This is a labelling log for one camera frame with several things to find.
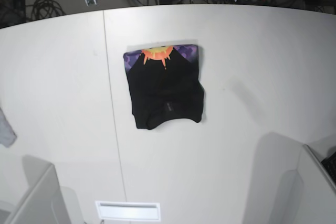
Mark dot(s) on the black T-shirt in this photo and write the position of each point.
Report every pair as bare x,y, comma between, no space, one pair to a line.
164,84

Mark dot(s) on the white partition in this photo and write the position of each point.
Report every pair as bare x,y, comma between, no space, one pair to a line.
31,193
305,194

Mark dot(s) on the grey cloth at left edge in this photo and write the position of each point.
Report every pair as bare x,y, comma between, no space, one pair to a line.
7,134

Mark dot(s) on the black keyboard at right edge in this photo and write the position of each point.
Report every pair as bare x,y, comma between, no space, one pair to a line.
329,165

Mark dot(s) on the white partition lower right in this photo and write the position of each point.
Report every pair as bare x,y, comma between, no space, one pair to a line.
305,194

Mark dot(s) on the white partition lower left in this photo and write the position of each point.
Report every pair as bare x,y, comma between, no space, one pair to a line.
31,193

